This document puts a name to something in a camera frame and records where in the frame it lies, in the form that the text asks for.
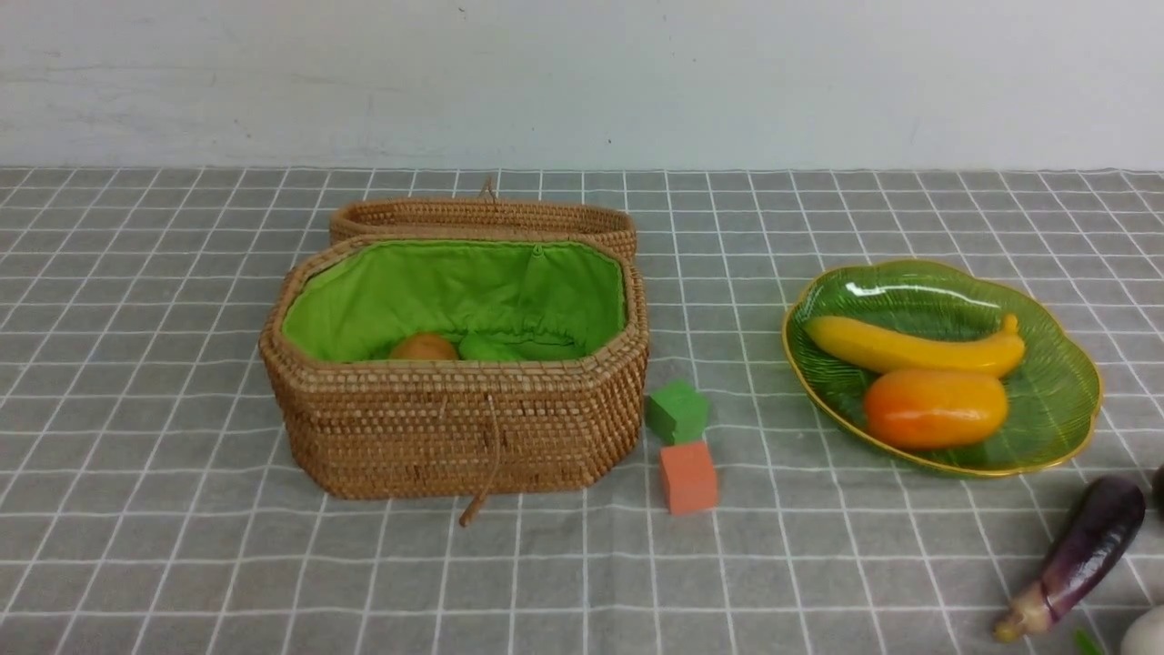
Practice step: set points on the purple plastic eggplant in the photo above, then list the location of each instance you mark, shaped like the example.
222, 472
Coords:
1103, 523

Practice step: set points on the orange foam cube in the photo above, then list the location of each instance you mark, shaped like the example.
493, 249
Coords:
688, 477

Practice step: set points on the grey checked tablecloth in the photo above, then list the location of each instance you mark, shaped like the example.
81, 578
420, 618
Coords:
151, 506

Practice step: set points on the woven rattan basket lid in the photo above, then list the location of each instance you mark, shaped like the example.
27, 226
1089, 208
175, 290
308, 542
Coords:
613, 229

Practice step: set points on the orange plastic mango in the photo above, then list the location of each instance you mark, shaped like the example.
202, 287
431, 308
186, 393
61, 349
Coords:
930, 409

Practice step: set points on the green foam cube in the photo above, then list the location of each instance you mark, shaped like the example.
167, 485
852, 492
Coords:
677, 413

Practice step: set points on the green glass plate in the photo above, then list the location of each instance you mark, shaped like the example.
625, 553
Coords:
1054, 395

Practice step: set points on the white plastic radish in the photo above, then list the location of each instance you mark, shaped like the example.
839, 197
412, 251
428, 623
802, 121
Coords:
1143, 636

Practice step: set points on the brown plastic potato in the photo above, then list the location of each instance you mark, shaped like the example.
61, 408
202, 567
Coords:
427, 346

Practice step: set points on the woven rattan basket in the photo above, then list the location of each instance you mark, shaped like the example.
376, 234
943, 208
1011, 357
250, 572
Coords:
365, 427

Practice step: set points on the yellow plastic banana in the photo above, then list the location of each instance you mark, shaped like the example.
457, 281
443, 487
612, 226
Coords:
882, 350

